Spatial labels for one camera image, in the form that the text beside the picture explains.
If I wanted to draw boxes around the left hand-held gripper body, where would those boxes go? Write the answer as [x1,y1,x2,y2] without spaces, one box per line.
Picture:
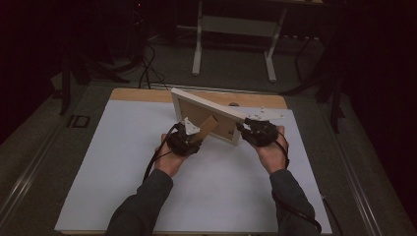
[166,117,203,157]

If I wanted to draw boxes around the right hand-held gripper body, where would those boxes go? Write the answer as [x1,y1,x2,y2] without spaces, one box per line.
[245,106,285,148]

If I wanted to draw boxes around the wooden picture frame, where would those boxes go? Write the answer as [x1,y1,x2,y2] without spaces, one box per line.
[170,87,247,147]

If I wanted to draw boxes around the person's left hand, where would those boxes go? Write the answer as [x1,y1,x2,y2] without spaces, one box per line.
[153,132,189,178]

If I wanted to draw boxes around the person's right hand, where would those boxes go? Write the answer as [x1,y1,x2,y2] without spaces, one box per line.
[256,126,290,175]

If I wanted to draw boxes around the black stand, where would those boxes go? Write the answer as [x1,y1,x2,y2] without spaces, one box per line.
[58,52,131,116]
[279,35,346,134]

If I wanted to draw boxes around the black floor socket box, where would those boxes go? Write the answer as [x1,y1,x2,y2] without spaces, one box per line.
[66,114,91,129]

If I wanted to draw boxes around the left hand-held gripper cable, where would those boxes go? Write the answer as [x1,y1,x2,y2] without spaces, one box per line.
[142,123,180,184]

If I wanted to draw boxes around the black floor cables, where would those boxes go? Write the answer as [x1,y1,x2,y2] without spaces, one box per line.
[137,40,170,90]

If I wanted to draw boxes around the white metal desk frame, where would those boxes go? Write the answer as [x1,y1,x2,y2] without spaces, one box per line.
[176,0,324,84]

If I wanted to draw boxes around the metal floor rail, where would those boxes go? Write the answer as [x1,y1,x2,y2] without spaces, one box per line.
[0,122,65,225]
[319,102,384,236]

